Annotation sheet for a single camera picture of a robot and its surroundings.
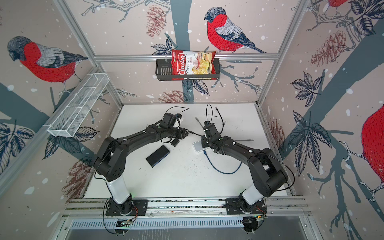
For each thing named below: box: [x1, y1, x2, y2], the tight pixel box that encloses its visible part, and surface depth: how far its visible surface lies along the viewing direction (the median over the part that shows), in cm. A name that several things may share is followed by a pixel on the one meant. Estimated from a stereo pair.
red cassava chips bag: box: [171, 49, 217, 81], surface depth 90 cm
